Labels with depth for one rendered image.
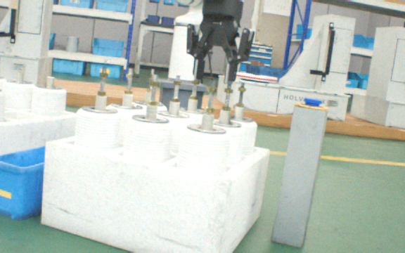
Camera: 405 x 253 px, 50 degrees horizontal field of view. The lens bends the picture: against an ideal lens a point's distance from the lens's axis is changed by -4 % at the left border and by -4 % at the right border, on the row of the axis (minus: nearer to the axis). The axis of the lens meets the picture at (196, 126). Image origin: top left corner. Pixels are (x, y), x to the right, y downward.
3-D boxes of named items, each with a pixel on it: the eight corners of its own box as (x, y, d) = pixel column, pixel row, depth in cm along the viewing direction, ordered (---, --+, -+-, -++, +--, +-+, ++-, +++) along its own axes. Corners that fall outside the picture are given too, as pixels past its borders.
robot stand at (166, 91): (147, 167, 153) (157, 78, 148) (190, 171, 155) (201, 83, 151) (149, 179, 138) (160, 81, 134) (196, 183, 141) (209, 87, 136)
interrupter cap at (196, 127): (220, 137, 82) (221, 133, 82) (181, 130, 84) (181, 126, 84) (230, 132, 89) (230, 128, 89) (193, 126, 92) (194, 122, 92)
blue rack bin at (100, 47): (93, 54, 581) (95, 38, 578) (122, 57, 587) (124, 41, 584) (91, 54, 532) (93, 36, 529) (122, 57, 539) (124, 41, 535)
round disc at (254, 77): (230, 77, 333) (230, 69, 332) (268, 82, 338) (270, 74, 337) (240, 80, 304) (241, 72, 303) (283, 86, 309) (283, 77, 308)
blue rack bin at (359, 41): (350, 49, 634) (352, 34, 630) (373, 53, 639) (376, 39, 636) (367, 49, 585) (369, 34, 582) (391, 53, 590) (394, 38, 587)
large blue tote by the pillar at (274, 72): (240, 92, 581) (245, 63, 576) (270, 95, 592) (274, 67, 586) (254, 97, 534) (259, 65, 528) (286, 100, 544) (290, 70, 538)
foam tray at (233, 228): (126, 185, 130) (133, 123, 127) (259, 216, 118) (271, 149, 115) (40, 224, 93) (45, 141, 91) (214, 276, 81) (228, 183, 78)
